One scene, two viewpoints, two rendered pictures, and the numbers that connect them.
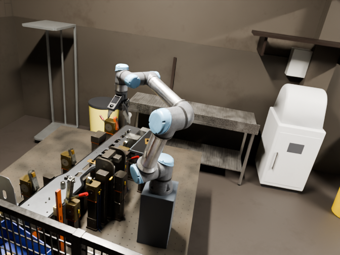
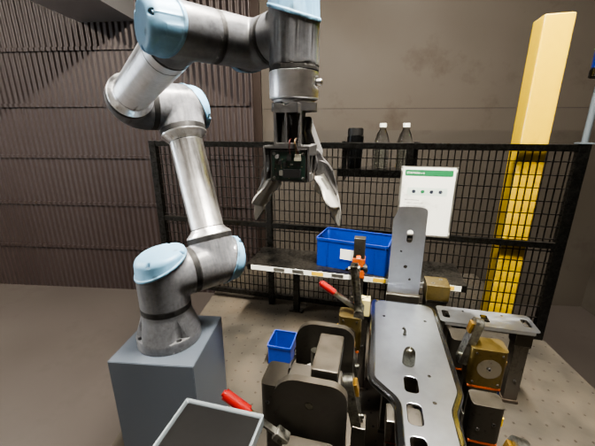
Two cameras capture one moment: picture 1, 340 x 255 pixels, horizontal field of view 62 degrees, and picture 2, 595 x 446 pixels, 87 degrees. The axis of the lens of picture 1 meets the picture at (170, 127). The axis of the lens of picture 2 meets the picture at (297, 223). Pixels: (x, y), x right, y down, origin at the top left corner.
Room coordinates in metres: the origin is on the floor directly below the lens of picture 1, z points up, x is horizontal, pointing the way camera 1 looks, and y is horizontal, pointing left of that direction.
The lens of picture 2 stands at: (2.11, 0.30, 1.60)
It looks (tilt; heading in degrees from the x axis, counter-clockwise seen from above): 16 degrees down; 178
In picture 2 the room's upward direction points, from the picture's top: straight up
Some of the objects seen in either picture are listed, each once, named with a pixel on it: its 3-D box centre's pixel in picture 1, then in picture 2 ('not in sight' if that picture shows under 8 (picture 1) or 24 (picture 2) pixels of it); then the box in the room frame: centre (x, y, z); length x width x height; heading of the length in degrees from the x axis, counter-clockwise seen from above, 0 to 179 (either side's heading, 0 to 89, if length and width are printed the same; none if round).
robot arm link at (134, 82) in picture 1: (132, 79); (246, 43); (1.52, 0.24, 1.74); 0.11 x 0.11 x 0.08; 39
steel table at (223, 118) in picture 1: (187, 134); not in sight; (3.48, -0.25, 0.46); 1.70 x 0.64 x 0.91; 82
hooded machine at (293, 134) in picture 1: (290, 136); not in sight; (3.37, -1.58, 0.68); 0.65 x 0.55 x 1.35; 175
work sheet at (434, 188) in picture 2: not in sight; (425, 202); (0.79, 0.91, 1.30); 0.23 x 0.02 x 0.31; 74
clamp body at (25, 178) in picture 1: (29, 199); (482, 396); (1.40, 0.86, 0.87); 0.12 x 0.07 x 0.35; 74
